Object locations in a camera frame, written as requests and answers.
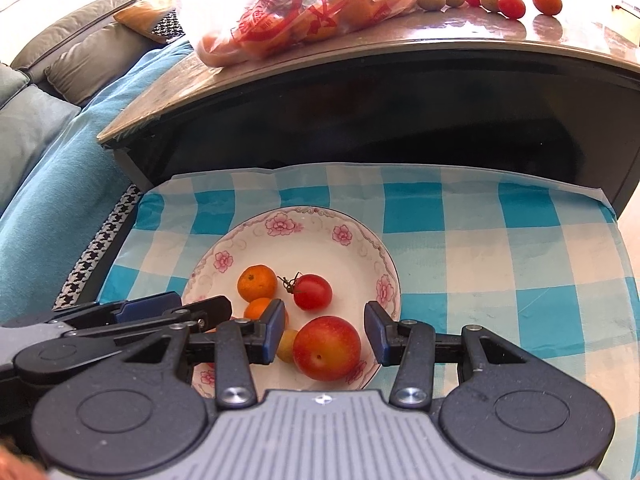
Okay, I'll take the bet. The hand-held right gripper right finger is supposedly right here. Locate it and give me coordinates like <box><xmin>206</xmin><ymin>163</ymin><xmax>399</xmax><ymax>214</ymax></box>
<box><xmin>364</xmin><ymin>301</ymin><xmax>538</xmax><ymax>409</ymax></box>

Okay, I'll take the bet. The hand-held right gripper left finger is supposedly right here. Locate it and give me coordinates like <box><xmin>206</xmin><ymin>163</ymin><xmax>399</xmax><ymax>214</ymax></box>
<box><xmin>107</xmin><ymin>299</ymin><xmax>288</xmax><ymax>409</ymax></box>

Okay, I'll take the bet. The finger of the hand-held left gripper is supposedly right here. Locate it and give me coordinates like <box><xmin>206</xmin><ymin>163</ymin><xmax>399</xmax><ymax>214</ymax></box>
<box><xmin>32</xmin><ymin>291</ymin><xmax>182</xmax><ymax>329</ymax></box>
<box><xmin>64</xmin><ymin>296</ymin><xmax>234</xmax><ymax>347</ymax></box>

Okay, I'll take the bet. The smooth orange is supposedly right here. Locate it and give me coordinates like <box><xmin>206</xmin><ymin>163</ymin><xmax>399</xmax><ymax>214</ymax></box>
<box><xmin>243</xmin><ymin>297</ymin><xmax>290</xmax><ymax>330</ymax></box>

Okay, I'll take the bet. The mandarin with stem mark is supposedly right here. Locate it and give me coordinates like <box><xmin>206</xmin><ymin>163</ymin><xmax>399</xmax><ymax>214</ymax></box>
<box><xmin>237</xmin><ymin>264</ymin><xmax>278</xmax><ymax>303</ymax></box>

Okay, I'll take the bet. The red tomato with stem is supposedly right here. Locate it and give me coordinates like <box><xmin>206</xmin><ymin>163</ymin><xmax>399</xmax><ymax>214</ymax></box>
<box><xmin>277</xmin><ymin>272</ymin><xmax>334</xmax><ymax>311</ymax></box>

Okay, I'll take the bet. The deep red nectarine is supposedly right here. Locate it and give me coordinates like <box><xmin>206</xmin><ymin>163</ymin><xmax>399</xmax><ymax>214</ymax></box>
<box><xmin>292</xmin><ymin>315</ymin><xmax>362</xmax><ymax>382</ymax></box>

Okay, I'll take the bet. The white floral plate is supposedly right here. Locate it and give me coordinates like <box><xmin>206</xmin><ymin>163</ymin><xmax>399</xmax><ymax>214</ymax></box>
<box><xmin>181</xmin><ymin>206</ymin><xmax>402</xmax><ymax>395</ymax></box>

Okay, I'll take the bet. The blue white checked tablecloth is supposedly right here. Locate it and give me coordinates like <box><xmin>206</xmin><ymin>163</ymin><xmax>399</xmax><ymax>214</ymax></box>
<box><xmin>97</xmin><ymin>162</ymin><xmax>640</xmax><ymax>480</ymax></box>

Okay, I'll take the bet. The large teal-grey pillow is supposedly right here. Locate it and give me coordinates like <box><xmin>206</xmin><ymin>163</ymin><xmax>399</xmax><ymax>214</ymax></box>
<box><xmin>0</xmin><ymin>84</ymin><xmax>82</xmax><ymax>216</ymax></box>

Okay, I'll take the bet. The dark coffee table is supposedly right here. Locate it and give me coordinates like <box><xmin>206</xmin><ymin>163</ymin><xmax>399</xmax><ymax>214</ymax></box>
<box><xmin>97</xmin><ymin>0</ymin><xmax>640</xmax><ymax>223</ymax></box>

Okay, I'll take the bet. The beige sofa seat cushion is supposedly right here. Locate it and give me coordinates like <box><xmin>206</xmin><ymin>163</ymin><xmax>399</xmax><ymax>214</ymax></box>
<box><xmin>45</xmin><ymin>25</ymin><xmax>173</xmax><ymax>107</ymax></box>

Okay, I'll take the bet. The small teal-grey pillow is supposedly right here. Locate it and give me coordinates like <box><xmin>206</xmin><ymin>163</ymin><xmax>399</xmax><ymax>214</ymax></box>
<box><xmin>0</xmin><ymin>62</ymin><xmax>31</xmax><ymax>111</ymax></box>

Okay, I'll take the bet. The houndstooth cushion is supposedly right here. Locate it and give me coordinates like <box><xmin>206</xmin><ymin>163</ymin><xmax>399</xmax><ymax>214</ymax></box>
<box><xmin>149</xmin><ymin>10</ymin><xmax>193</xmax><ymax>45</ymax></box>

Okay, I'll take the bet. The beige sofa back cushion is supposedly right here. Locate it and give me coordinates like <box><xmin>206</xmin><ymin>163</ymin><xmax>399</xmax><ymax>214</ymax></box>
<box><xmin>10</xmin><ymin>0</ymin><xmax>178</xmax><ymax>73</ymax></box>

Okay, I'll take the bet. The orange cushion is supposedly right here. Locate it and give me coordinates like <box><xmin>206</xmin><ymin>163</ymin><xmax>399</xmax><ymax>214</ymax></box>
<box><xmin>114</xmin><ymin>0</ymin><xmax>181</xmax><ymax>38</ymax></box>

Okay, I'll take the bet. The plastic bag of oranges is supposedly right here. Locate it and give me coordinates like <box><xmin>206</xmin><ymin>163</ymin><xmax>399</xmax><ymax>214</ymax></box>
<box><xmin>190</xmin><ymin>0</ymin><xmax>426</xmax><ymax>68</ymax></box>

